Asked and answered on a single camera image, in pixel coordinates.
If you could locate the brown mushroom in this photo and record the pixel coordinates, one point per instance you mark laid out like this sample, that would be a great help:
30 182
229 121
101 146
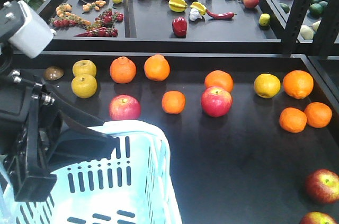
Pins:
53 73

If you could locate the yellow grapefruit right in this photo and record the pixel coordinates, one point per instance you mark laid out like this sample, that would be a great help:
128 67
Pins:
267 85

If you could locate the orange right front left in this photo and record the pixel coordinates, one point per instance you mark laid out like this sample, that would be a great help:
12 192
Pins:
292 120

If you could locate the red bell pepper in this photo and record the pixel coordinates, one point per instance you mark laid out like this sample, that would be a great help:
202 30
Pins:
179 26

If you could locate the yellow starfruit left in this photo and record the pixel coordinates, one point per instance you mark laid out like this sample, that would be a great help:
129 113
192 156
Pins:
177 5

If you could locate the red apple back left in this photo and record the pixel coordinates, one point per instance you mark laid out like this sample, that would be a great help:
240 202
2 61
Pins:
124 107

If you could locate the white garlic bulb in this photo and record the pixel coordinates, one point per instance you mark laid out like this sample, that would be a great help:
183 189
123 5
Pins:
194 15

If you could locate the yellow pear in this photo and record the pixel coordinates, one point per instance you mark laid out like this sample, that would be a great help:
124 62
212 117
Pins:
84 67
84 85

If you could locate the red apple centre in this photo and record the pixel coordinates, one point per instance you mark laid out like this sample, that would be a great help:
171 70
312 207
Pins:
216 101

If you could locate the yellow pear front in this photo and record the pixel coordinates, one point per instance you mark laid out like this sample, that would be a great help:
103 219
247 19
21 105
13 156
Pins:
84 85

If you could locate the orange beside centre apple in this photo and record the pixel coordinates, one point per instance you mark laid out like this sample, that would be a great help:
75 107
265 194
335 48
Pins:
219 78

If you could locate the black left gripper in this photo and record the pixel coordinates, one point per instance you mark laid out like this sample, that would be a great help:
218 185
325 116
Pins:
24 139

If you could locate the black perforated rack post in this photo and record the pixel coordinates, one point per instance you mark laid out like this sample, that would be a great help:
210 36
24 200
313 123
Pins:
324 41

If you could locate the yellow pear back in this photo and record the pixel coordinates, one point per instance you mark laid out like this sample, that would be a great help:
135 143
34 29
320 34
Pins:
84 67

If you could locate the orange back left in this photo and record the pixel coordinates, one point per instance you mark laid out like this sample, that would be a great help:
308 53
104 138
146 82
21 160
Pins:
122 70

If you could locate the small orange centre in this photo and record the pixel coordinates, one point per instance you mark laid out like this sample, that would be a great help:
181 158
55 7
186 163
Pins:
173 102

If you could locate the black back display tray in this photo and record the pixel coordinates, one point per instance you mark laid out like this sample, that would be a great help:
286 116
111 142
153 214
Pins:
257 27

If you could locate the red chili pepper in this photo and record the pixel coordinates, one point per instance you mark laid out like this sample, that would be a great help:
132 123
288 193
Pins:
222 16

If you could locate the light blue plastic basket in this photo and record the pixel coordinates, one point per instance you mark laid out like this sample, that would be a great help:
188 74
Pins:
132 185

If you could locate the large orange far right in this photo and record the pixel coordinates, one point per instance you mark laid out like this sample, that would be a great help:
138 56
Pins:
298 84

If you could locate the red apple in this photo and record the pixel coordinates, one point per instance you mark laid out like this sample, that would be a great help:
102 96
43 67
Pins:
124 107
322 186
216 101
317 218

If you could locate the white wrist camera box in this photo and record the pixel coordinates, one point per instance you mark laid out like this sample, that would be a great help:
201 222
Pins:
23 28

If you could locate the red apple front middle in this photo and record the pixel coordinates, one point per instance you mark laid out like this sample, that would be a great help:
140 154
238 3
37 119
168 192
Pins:
322 186

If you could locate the black wooden fruit display table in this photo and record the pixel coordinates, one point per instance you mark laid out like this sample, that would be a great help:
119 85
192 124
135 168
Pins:
238 168

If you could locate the red apple front right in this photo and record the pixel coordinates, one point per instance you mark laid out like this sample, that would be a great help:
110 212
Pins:
317 218

